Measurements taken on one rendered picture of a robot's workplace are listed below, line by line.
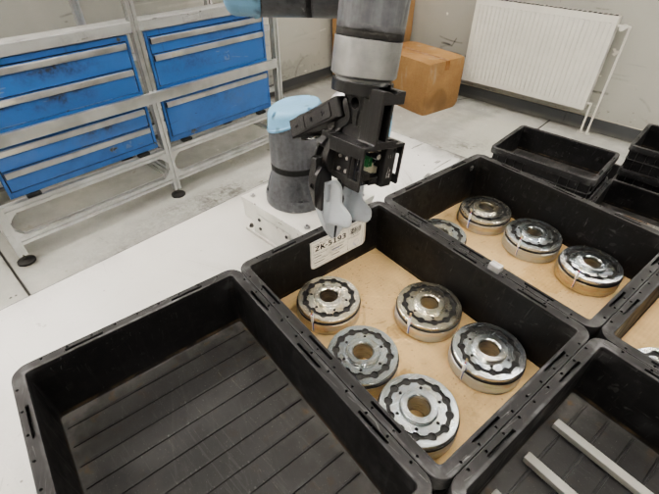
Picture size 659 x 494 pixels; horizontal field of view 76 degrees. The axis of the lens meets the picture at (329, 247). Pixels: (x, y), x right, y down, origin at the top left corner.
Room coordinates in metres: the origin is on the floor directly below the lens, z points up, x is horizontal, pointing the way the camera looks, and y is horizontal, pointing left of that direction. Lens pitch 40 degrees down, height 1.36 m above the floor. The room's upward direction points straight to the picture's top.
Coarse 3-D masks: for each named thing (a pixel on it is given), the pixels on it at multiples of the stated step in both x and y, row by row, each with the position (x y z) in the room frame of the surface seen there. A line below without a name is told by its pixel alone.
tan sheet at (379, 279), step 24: (360, 264) 0.59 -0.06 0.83; (384, 264) 0.59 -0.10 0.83; (360, 288) 0.52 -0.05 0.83; (384, 288) 0.52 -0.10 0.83; (360, 312) 0.47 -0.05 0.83; (384, 312) 0.47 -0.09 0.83; (408, 336) 0.42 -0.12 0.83; (408, 360) 0.37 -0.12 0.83; (432, 360) 0.37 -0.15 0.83; (528, 360) 0.37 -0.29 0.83; (456, 384) 0.33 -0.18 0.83; (480, 408) 0.30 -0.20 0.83
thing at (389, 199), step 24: (456, 168) 0.77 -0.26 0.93; (504, 168) 0.78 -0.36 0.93; (408, 192) 0.69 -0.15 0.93; (408, 216) 0.60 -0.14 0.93; (624, 216) 0.60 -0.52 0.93; (456, 240) 0.53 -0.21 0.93; (648, 264) 0.48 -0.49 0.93; (528, 288) 0.42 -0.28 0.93; (624, 288) 0.42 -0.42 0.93; (576, 312) 0.38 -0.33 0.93; (600, 312) 0.38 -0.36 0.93
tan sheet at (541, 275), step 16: (480, 240) 0.66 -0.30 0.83; (496, 240) 0.66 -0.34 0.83; (496, 256) 0.61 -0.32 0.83; (512, 256) 0.61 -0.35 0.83; (512, 272) 0.56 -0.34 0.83; (528, 272) 0.56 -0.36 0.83; (544, 272) 0.56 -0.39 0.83; (544, 288) 0.52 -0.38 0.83; (560, 288) 0.52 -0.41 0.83; (576, 304) 0.49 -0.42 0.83; (592, 304) 0.49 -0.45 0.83
